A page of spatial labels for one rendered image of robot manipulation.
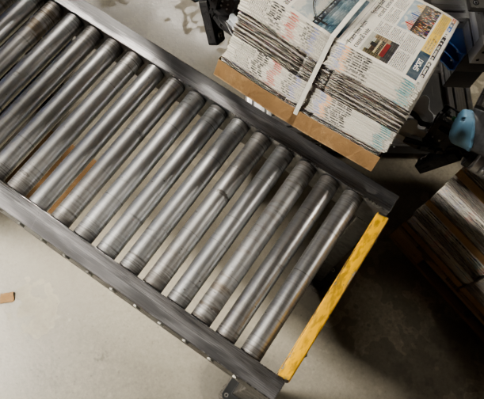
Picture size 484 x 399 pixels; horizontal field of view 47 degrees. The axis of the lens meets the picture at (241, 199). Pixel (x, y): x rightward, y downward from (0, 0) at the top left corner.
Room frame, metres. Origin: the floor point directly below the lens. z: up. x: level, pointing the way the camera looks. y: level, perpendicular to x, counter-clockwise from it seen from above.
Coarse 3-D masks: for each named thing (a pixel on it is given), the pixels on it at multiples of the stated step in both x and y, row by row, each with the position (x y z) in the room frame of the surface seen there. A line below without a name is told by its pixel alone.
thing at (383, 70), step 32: (384, 0) 0.80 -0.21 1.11; (416, 0) 0.83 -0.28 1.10; (384, 32) 0.69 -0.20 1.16; (416, 32) 0.72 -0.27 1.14; (448, 32) 0.75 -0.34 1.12; (352, 64) 0.61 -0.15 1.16; (384, 64) 0.60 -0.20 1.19; (416, 64) 0.62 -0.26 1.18; (352, 96) 0.57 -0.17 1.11; (384, 96) 0.56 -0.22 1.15; (416, 96) 0.56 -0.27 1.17; (352, 128) 0.54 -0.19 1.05; (384, 128) 0.54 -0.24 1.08
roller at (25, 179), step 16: (128, 64) 0.75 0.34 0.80; (112, 80) 0.70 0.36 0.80; (128, 80) 0.72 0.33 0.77; (96, 96) 0.65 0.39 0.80; (112, 96) 0.67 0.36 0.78; (80, 112) 0.59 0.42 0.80; (96, 112) 0.61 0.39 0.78; (64, 128) 0.54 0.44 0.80; (80, 128) 0.56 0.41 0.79; (48, 144) 0.50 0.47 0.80; (64, 144) 0.51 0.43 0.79; (32, 160) 0.45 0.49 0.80; (48, 160) 0.46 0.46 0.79; (16, 176) 0.41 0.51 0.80; (32, 176) 0.42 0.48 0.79
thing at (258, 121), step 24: (48, 0) 0.90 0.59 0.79; (72, 0) 0.91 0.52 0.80; (96, 24) 0.85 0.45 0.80; (120, 24) 0.86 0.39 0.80; (96, 48) 0.85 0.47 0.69; (144, 48) 0.80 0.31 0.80; (168, 72) 0.75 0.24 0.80; (192, 72) 0.76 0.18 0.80; (216, 96) 0.70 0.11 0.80; (264, 120) 0.66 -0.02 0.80; (288, 144) 0.61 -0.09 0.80; (312, 144) 0.62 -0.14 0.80; (288, 168) 0.59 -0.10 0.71; (336, 168) 0.57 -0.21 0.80; (336, 192) 0.54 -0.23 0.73; (360, 192) 0.52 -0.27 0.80; (384, 192) 0.53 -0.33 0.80; (360, 216) 0.50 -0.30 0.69
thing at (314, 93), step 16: (352, 0) 0.77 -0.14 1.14; (368, 0) 0.79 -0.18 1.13; (336, 16) 0.70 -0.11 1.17; (368, 16) 0.73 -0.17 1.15; (320, 32) 0.64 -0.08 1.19; (352, 32) 0.66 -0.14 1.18; (320, 48) 0.63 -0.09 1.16; (336, 48) 0.62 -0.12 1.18; (304, 64) 0.62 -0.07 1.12; (336, 64) 0.61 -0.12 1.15; (304, 80) 0.60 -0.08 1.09; (320, 80) 0.60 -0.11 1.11; (288, 96) 0.60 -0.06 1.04; (320, 96) 0.59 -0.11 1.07; (304, 112) 0.57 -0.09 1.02
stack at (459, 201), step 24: (456, 192) 0.68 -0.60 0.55; (432, 216) 0.68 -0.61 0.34; (456, 216) 0.65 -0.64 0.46; (480, 216) 0.62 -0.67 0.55; (408, 240) 0.67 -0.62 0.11; (432, 240) 0.64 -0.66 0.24; (456, 240) 0.61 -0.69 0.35; (480, 240) 0.58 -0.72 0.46; (432, 264) 0.59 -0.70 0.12; (456, 264) 0.57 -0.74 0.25; (480, 264) 0.55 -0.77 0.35; (456, 288) 0.52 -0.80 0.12; (480, 288) 0.50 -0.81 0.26; (456, 312) 0.47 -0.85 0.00; (480, 312) 0.45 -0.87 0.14; (480, 336) 0.39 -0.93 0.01
